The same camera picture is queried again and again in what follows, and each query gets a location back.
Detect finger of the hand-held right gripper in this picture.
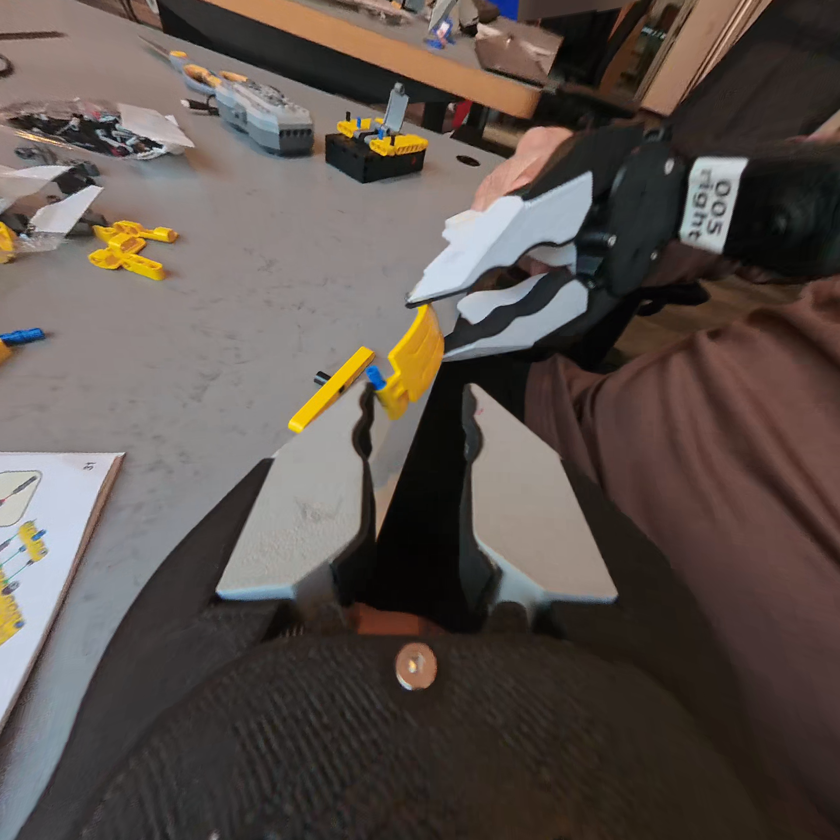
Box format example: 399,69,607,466
406,171,595,308
443,269,593,363

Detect yellow angled beam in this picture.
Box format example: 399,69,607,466
111,220,179,246

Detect yellow curved panel blue pins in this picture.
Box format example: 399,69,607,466
373,304,446,422

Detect black base yellow block assembly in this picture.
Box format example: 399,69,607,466
323,80,431,186

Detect yellow L-shaped piece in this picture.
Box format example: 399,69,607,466
88,233,147,271

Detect open white instruction manual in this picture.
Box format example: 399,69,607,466
0,452,127,731

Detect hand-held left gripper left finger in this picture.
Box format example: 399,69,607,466
216,381,383,606

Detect yellow beam black pin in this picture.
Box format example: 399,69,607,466
288,344,378,435

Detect short yellow beam blue pin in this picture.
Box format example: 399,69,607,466
0,326,47,364

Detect plastic bag of yellow parts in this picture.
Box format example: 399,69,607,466
0,163,105,258

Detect short yellow three-hole beam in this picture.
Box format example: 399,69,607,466
120,252,169,283

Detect grey desk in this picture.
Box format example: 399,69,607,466
0,0,526,815

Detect grey yellow hand tool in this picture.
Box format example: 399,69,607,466
137,38,252,114

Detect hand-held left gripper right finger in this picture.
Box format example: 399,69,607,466
461,385,619,613

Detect light wooden table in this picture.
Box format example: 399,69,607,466
195,0,547,120

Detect plastic bag of black parts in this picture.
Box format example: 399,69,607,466
0,98,196,162

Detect black mesh chair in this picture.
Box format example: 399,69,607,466
654,0,840,161

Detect grey electronic control box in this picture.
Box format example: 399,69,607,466
216,78,317,157

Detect person's right hand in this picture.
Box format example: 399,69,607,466
470,126,578,214

